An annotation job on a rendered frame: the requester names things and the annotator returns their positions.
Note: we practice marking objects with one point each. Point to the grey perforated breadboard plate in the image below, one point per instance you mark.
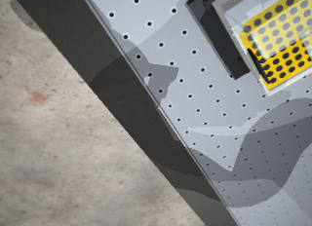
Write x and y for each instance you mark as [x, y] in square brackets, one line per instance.
[254, 149]

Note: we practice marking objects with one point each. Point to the white pipette tip box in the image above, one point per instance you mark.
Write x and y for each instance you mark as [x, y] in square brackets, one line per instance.
[268, 26]

